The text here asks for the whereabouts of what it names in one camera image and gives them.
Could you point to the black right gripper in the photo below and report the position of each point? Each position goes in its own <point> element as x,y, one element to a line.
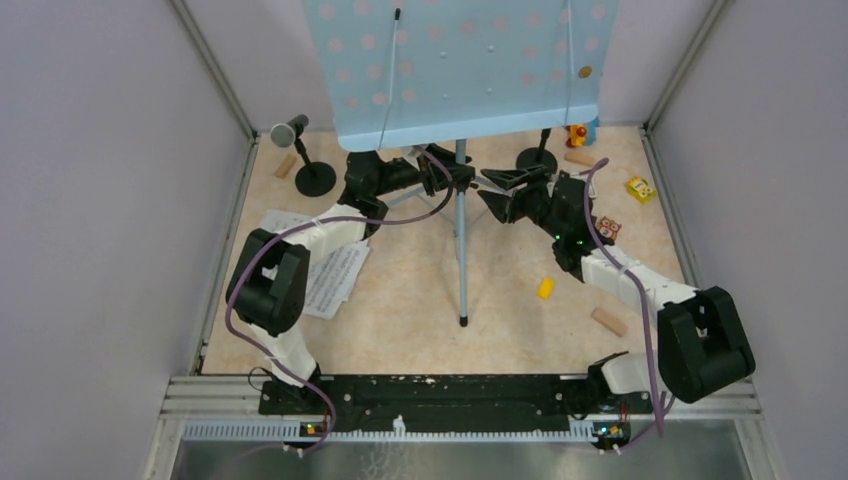
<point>512,179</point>

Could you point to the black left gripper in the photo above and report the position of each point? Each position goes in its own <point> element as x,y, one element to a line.
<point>432,174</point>

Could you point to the light blue music stand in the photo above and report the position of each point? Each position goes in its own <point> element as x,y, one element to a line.
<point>402,73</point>

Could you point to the sheet music page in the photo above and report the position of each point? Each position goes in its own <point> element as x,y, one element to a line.
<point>278,221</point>
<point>331,281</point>

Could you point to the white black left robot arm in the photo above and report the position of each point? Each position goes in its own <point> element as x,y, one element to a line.
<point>267,292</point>

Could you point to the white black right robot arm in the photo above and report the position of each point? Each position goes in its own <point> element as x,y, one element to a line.
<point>696,343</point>

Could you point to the black stand for gold microphone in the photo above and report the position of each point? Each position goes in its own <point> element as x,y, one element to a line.
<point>539,155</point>

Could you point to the colourful toy block figure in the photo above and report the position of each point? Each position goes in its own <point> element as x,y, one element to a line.
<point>582,135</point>

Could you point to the yellow toy brick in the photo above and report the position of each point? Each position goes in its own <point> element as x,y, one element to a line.
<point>546,288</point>

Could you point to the owl figure toy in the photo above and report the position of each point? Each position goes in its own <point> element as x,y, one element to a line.
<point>608,228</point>

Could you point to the yellow small toy box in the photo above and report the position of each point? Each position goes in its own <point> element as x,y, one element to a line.
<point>641,189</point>

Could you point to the black stand for silver microphone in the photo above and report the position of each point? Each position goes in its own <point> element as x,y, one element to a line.
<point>313,179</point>

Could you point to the wooden block back left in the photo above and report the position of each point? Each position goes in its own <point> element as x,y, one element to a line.
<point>286,166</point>

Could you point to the silver black microphone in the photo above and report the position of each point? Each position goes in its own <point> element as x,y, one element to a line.
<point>286,134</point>

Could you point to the wooden block front right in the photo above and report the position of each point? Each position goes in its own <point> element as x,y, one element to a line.
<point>610,321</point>

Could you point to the wooden block near back wall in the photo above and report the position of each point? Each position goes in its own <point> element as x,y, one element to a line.
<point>580,158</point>

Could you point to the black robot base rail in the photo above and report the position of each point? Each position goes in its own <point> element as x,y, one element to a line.
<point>451,403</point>

